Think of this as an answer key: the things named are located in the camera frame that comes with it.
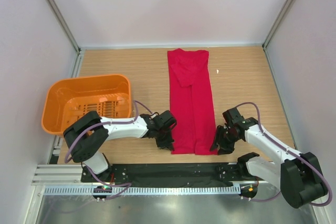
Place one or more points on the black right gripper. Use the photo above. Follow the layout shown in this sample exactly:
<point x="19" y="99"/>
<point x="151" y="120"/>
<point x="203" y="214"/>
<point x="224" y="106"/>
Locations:
<point x="224" y="148"/>

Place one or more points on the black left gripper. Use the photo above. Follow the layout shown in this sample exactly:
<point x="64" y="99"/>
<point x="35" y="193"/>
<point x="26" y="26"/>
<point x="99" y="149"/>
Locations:
<point x="168" y="142"/>

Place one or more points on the red t shirt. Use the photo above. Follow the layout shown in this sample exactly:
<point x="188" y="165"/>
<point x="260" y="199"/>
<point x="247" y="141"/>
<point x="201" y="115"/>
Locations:
<point x="191" y="102"/>

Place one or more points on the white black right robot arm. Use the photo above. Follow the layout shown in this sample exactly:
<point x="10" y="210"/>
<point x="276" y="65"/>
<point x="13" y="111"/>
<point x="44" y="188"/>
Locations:
<point x="297" y="176"/>

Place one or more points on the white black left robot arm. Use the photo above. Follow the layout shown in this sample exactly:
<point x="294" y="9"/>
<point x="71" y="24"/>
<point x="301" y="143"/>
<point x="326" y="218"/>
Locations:
<point x="85" y="137"/>

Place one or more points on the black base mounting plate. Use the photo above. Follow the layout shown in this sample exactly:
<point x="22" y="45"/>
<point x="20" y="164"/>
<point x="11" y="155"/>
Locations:
<point x="184" y="175"/>

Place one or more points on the orange plastic basket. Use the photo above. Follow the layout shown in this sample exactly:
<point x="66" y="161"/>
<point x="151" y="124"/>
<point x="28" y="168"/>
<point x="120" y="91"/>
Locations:
<point x="70" y="99"/>

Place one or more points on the white slotted cable duct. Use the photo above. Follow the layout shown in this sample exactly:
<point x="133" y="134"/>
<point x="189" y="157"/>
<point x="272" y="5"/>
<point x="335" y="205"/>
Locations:
<point x="96" y="190"/>

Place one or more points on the aluminium frame rail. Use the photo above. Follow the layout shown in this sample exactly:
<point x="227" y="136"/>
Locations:
<point x="57" y="175"/>

